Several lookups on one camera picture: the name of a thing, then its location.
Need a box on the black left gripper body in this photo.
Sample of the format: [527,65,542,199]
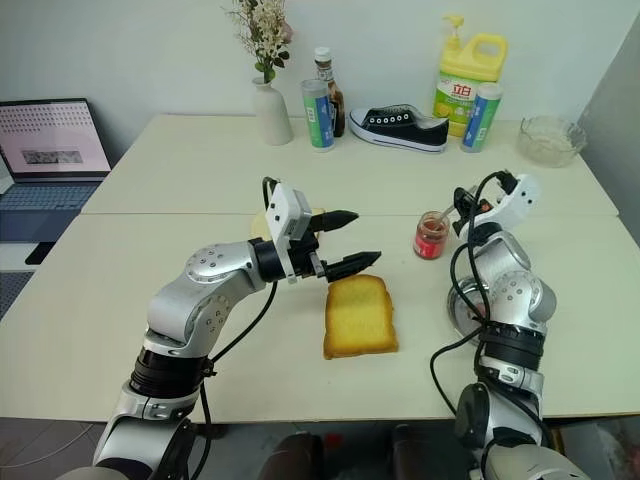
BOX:
[287,212,330,279]

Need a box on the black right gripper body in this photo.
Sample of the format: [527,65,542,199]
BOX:
[462,191,495,227]

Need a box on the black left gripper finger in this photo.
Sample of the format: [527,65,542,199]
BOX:
[324,249,384,282]
[321,209,361,234]

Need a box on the clear plastic spoon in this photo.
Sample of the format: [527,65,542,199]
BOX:
[430,201,459,236]

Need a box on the red jam jar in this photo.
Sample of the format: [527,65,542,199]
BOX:
[413,210,450,262]

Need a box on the toasted bread slice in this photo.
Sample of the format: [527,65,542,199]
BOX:
[322,273,402,361]

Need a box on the green blue cylindrical canister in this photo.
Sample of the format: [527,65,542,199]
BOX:
[460,82,503,154]
[299,78,337,152]

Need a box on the shiny round metal dish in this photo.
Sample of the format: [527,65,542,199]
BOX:
[445,276,494,347]

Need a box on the black white canvas sneaker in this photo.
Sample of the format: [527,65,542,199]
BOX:
[347,103,451,155]

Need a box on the clear glass ashtray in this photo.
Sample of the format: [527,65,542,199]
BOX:
[515,115,589,169]

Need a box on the brown sauce bottle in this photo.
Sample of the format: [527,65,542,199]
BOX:
[313,46,348,139]

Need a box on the white ceramic vase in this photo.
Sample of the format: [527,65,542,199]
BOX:
[250,76,295,148]

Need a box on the yellow detergent pump bottle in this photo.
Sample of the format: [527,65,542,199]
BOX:
[431,13,510,139]

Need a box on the dried flower bouquet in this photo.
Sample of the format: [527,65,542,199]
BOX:
[221,0,297,85]

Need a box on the open laptop computer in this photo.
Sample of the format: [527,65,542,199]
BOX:
[0,97,113,245]

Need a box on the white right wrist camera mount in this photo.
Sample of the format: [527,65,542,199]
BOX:
[458,173,542,240]

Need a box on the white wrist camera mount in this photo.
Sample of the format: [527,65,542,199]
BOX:
[458,173,542,240]
[263,182,314,285]

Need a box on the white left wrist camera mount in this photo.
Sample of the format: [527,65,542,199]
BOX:
[263,182,314,285]

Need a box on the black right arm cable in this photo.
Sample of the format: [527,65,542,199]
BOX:
[429,170,556,451]

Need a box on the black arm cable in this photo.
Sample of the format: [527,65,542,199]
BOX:
[429,170,556,451]
[198,175,282,439]

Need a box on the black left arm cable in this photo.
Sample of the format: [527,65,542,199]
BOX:
[198,175,282,439]

